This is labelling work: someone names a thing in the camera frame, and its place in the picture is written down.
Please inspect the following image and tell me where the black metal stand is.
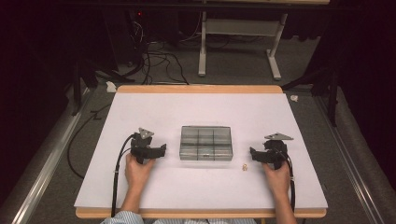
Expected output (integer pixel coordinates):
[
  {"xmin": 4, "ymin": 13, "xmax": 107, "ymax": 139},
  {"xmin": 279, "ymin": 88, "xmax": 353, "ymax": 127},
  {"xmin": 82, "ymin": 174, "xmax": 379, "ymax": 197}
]
[
  {"xmin": 71, "ymin": 58, "xmax": 136, "ymax": 117},
  {"xmin": 280, "ymin": 65, "xmax": 340, "ymax": 128}
]

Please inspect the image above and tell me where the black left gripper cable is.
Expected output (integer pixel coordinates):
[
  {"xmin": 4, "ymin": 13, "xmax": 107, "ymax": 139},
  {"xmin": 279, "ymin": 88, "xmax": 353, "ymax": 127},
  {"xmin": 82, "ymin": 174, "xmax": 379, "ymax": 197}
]
[{"xmin": 110, "ymin": 133, "xmax": 138, "ymax": 218}]

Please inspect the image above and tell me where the black floor cable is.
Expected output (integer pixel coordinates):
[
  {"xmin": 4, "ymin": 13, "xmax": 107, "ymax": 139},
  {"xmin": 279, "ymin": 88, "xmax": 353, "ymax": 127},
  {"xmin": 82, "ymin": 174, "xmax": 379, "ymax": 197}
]
[{"xmin": 66, "ymin": 103, "xmax": 112, "ymax": 180}]

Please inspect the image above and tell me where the black computer tower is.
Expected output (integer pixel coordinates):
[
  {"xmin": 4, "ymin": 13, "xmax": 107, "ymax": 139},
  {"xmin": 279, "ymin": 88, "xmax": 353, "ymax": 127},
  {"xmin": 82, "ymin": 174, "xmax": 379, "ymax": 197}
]
[{"xmin": 102, "ymin": 8, "xmax": 148, "ymax": 67}]

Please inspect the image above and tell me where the person's left hand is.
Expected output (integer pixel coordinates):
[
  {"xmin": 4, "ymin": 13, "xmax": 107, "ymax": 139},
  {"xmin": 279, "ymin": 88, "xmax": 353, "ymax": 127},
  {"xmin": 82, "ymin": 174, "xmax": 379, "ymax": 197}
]
[{"xmin": 124, "ymin": 153, "xmax": 156, "ymax": 189}]

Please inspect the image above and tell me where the clear plastic compartment box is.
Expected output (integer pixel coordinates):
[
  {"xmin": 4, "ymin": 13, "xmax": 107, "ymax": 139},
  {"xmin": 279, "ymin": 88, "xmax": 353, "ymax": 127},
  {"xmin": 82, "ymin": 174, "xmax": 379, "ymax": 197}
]
[{"xmin": 178, "ymin": 125, "xmax": 234, "ymax": 162}]

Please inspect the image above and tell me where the metal floor rail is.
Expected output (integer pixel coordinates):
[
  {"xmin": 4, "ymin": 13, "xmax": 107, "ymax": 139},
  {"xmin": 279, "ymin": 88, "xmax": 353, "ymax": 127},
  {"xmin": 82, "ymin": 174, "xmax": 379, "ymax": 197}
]
[
  {"xmin": 313, "ymin": 95, "xmax": 387, "ymax": 224},
  {"xmin": 11, "ymin": 89, "xmax": 95, "ymax": 224}
]

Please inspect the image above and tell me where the wooden table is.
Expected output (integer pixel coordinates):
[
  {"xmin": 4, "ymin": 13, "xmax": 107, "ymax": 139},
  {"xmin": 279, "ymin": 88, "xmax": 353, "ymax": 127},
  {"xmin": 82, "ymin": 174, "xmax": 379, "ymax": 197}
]
[{"xmin": 75, "ymin": 84, "xmax": 328, "ymax": 219}]

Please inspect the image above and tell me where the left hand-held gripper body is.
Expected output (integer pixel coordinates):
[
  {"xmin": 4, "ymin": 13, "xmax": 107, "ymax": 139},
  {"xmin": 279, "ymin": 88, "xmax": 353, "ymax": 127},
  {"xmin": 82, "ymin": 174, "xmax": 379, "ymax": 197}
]
[{"xmin": 130, "ymin": 127, "xmax": 160, "ymax": 165}]

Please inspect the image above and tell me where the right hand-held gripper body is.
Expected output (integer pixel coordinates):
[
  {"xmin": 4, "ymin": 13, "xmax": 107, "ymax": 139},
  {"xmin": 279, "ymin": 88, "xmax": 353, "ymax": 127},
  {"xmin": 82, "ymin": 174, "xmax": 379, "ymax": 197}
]
[{"xmin": 262, "ymin": 133, "xmax": 294, "ymax": 171}]

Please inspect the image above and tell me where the bundle of black floor cables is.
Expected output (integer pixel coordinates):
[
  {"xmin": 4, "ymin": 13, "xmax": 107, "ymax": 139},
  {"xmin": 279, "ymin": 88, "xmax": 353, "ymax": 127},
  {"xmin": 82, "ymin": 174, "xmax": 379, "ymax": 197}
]
[{"xmin": 124, "ymin": 12, "xmax": 203, "ymax": 86}]

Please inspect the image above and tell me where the person's right hand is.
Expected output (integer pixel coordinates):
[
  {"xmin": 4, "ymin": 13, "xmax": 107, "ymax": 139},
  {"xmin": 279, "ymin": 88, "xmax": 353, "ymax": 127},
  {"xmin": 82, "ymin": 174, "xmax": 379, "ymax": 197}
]
[{"xmin": 262, "ymin": 161, "xmax": 291, "ymax": 196}]

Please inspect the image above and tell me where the white desk frame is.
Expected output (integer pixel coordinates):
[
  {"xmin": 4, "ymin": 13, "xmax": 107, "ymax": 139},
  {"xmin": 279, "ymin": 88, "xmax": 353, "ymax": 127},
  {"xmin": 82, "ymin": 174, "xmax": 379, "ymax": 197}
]
[{"xmin": 197, "ymin": 10, "xmax": 290, "ymax": 81}]

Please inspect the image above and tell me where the white table mat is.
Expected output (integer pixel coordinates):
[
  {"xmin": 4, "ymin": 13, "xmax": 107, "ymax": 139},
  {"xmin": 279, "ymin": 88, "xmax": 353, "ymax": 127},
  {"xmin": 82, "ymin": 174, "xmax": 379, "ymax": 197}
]
[{"xmin": 74, "ymin": 91, "xmax": 329, "ymax": 210}]

